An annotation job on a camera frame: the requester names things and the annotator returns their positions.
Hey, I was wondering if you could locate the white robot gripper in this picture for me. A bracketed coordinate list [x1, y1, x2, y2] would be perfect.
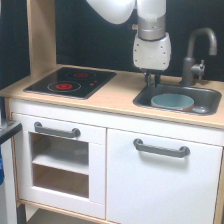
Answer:
[133, 33, 171, 87]

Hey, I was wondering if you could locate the teal pot with wooden rim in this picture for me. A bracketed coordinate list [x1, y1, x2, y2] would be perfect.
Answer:
[151, 93, 194, 111]

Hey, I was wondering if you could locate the grey sink basin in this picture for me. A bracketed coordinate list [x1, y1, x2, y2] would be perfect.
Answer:
[133, 84, 222, 115]

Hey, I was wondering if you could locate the grey metal faucet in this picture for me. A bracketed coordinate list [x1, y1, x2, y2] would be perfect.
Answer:
[180, 28, 217, 86]

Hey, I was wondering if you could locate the black toy stovetop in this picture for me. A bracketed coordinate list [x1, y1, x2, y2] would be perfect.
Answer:
[24, 67, 116, 99]

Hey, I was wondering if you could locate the white cabinet door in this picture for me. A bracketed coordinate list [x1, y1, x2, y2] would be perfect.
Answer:
[106, 130, 221, 224]

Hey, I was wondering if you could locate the white oven door with window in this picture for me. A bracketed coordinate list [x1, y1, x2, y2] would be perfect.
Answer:
[13, 113, 106, 219]

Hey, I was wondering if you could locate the grey cabinet door handle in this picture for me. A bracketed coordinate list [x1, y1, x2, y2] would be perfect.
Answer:
[133, 139, 190, 158]

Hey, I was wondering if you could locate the wooden toy kitchen frame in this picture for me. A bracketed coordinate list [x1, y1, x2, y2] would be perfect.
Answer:
[0, 0, 224, 224]

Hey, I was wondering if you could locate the grey oven door handle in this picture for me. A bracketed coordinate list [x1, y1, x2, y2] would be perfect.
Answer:
[34, 122, 81, 138]

